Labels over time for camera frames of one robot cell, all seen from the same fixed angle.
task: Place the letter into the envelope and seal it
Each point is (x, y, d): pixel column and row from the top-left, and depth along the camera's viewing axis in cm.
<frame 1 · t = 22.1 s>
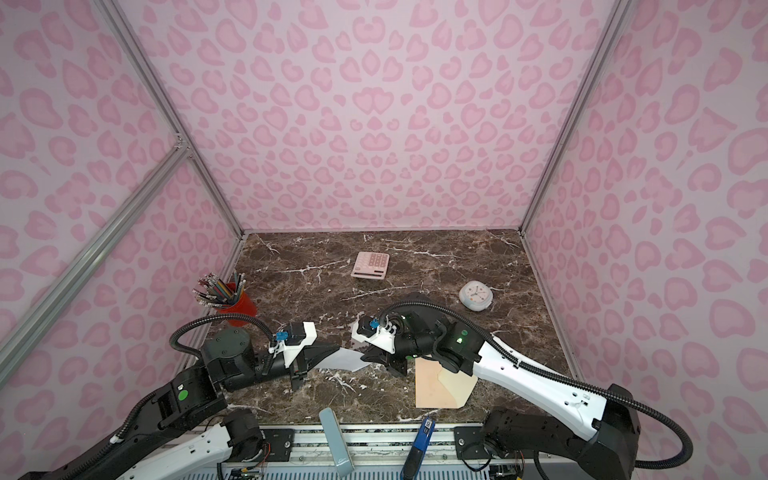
left hand: (335, 342, 59), fingers closed
right hand: (366, 354, 66), fingers closed
white letter paper: (344, 359, 63), point 26 cm above the table
beige open envelope: (439, 387, 84), on the table
pink calculator: (372, 265, 109), point 2 cm above the table
red pencil cup: (245, 305, 95), point 6 cm above the table
white round clock: (476, 295, 100), point 3 cm above the table
coloured pencils bundle: (212, 291, 86), point 16 cm above the table

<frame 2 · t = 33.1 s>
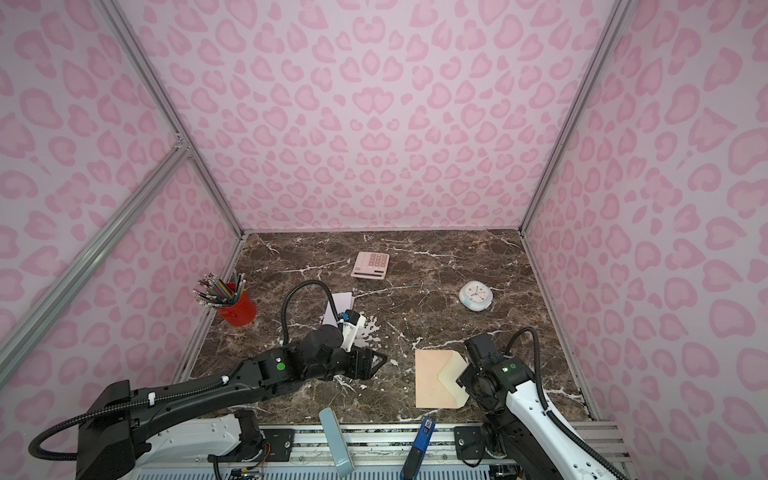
left hand: (379, 354, 73), fingers open
right hand: (462, 385, 79), fingers open
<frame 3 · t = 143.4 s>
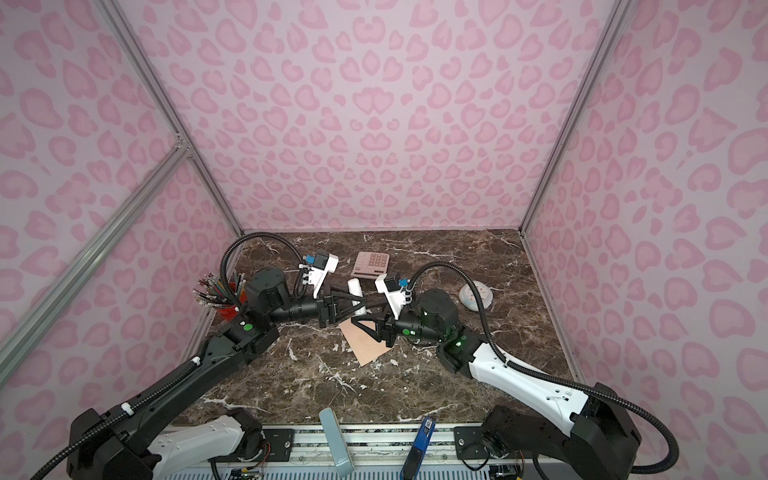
left hand: (364, 299, 63), fingers open
right hand: (358, 316, 65), fingers open
beige open envelope: (365, 345, 91), on the table
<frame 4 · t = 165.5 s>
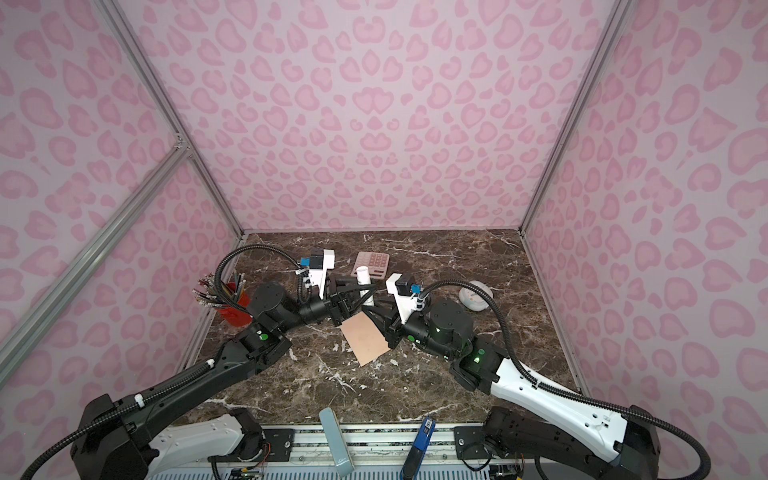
left hand: (373, 283, 60), fingers open
right hand: (365, 306, 62), fingers closed
